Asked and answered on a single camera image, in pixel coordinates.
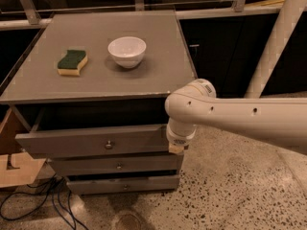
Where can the green and yellow sponge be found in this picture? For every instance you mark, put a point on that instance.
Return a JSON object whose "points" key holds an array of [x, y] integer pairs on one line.
{"points": [[72, 63]]}

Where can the grey middle drawer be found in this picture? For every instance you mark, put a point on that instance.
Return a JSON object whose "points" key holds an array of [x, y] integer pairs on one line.
{"points": [[127, 163]]}

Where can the grey wooden drawer cabinet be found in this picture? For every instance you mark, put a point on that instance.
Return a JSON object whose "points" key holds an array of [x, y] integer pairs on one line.
{"points": [[104, 94]]}

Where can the round floor drain cover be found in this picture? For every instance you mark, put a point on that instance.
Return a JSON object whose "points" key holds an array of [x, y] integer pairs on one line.
{"points": [[127, 221]]}

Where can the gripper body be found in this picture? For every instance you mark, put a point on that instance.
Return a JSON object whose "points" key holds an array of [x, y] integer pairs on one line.
{"points": [[179, 137]]}

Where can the grey top drawer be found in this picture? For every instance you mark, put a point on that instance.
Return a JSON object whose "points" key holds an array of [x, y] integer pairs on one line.
{"points": [[85, 142]]}

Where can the metal drawer knob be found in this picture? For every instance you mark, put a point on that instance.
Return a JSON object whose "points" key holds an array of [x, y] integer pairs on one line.
{"points": [[108, 145]]}

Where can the grey drawer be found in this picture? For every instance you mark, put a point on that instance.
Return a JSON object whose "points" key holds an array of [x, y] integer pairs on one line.
{"points": [[123, 185], [85, 142], [127, 163]]}

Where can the grey bottom drawer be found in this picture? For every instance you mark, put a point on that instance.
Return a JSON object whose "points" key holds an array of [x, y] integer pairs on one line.
{"points": [[123, 185]]}

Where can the metal railing frame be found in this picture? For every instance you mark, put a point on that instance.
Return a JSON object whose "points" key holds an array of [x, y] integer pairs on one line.
{"points": [[137, 4]]}

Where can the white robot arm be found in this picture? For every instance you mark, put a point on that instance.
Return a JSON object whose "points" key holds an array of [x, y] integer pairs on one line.
{"points": [[277, 121]]}

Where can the white ceramic bowl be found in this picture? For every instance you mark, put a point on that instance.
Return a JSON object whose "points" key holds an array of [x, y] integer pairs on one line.
{"points": [[127, 51]]}

